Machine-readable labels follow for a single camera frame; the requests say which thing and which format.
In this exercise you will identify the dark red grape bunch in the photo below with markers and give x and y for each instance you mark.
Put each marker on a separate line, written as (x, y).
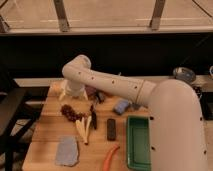
(71, 114)

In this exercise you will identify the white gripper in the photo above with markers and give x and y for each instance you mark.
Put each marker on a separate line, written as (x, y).
(75, 89)

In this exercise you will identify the dark purple small object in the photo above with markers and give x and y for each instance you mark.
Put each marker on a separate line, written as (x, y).
(100, 96)

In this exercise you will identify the grey blue cloth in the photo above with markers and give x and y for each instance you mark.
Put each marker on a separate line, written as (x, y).
(67, 152)

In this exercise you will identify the black handled knife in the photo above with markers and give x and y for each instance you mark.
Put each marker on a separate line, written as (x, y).
(94, 117)

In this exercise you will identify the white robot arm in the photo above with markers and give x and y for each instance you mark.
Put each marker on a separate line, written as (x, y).
(176, 127)

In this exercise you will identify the purple bowl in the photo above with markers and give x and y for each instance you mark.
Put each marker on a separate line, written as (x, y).
(90, 91)

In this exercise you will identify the green plastic tray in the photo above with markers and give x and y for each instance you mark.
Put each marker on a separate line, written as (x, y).
(137, 144)

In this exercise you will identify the black rectangular block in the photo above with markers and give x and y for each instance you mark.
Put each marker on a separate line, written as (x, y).
(111, 129)

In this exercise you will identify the dark chair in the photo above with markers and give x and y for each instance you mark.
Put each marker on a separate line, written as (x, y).
(16, 117)

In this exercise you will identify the cream wooden utensils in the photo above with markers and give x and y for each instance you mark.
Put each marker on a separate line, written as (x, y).
(83, 128)

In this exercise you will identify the metal bowl in background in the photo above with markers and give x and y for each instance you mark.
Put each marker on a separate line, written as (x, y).
(184, 74)

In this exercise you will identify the blue sponge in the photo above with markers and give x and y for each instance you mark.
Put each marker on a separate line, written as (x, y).
(121, 106)

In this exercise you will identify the orange carrot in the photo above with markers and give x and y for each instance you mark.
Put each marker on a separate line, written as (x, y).
(108, 158)

